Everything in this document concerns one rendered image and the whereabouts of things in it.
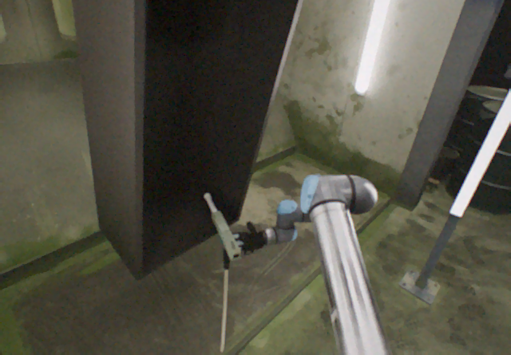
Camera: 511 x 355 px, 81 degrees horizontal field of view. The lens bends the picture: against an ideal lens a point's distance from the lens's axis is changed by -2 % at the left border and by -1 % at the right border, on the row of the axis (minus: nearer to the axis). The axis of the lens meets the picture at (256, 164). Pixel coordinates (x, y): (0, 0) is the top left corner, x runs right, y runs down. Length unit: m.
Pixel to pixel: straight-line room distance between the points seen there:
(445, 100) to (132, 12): 2.26
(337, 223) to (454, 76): 1.92
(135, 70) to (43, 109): 1.49
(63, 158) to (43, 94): 0.41
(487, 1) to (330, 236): 2.04
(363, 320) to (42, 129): 1.98
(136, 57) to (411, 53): 2.19
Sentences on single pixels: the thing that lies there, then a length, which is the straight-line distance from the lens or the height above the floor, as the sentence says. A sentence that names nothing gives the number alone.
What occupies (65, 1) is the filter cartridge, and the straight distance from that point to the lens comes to 2.03.
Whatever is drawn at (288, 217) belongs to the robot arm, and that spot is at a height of 0.63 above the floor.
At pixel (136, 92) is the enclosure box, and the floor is 1.30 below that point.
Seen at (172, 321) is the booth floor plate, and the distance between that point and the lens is 1.80.
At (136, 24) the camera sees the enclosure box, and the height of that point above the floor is 1.47.
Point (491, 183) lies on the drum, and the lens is 3.25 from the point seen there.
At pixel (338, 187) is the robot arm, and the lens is 0.92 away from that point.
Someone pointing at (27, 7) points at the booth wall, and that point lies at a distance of 2.31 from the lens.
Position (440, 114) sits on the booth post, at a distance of 2.65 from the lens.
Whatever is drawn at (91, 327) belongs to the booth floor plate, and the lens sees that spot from 1.88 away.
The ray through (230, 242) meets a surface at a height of 0.58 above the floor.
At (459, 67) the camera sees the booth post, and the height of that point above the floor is 1.22.
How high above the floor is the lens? 1.54
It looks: 29 degrees down
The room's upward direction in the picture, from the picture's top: 5 degrees clockwise
